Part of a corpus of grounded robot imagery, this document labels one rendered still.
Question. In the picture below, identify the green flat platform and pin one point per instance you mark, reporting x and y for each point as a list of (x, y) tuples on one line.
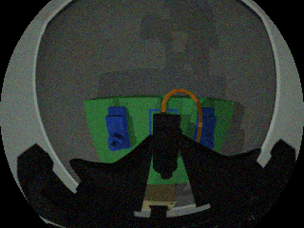
[(119, 123)]

